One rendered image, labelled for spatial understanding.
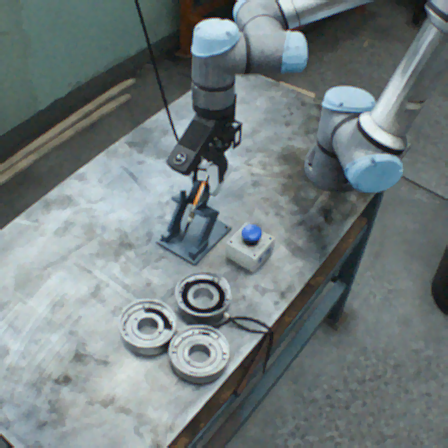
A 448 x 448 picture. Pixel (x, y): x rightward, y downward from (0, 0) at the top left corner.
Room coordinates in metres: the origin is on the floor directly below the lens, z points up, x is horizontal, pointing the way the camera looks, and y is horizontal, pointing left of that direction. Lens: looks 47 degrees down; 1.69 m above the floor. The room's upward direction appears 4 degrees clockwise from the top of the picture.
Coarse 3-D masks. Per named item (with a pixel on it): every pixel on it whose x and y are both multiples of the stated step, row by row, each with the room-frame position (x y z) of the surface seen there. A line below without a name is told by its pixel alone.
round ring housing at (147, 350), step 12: (144, 300) 0.59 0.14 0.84; (156, 300) 0.59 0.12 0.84; (132, 312) 0.57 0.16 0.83; (168, 312) 0.58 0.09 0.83; (120, 324) 0.54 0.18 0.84; (132, 324) 0.54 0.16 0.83; (144, 324) 0.56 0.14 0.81; (156, 324) 0.56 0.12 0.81; (144, 336) 0.52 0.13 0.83; (156, 336) 0.52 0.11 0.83; (168, 336) 0.52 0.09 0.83; (132, 348) 0.50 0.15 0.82; (144, 348) 0.49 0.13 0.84; (156, 348) 0.50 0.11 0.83
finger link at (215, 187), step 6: (210, 168) 0.80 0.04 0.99; (216, 168) 0.79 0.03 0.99; (228, 168) 0.83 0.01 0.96; (210, 174) 0.80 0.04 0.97; (216, 174) 0.79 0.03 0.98; (228, 174) 0.83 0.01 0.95; (210, 180) 0.80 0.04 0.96; (216, 180) 0.79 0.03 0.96; (210, 186) 0.80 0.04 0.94; (216, 186) 0.79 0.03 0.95; (222, 186) 0.80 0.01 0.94; (210, 192) 0.80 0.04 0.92; (216, 192) 0.80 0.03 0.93
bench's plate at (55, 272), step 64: (256, 128) 1.18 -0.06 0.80; (64, 192) 0.90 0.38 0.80; (128, 192) 0.91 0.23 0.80; (256, 192) 0.94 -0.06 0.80; (320, 192) 0.96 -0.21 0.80; (0, 256) 0.69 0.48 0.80; (64, 256) 0.71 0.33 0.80; (128, 256) 0.72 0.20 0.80; (320, 256) 0.76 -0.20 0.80; (0, 320) 0.53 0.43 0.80; (64, 320) 0.55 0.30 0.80; (0, 384) 0.40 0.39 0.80; (64, 384) 0.42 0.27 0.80; (128, 384) 0.43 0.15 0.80; (192, 384) 0.45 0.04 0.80
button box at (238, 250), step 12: (240, 228) 0.78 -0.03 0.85; (228, 240) 0.75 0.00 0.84; (240, 240) 0.75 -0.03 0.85; (264, 240) 0.76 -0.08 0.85; (228, 252) 0.74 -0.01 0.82; (240, 252) 0.72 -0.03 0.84; (252, 252) 0.72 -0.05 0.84; (264, 252) 0.73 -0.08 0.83; (240, 264) 0.72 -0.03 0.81; (252, 264) 0.71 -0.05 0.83
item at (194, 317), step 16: (192, 272) 0.67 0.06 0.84; (208, 272) 0.67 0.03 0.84; (176, 288) 0.63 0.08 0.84; (192, 288) 0.64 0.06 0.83; (208, 288) 0.64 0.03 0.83; (224, 288) 0.64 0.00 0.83; (176, 304) 0.60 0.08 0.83; (208, 304) 0.60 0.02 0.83; (192, 320) 0.57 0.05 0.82; (208, 320) 0.57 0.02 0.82
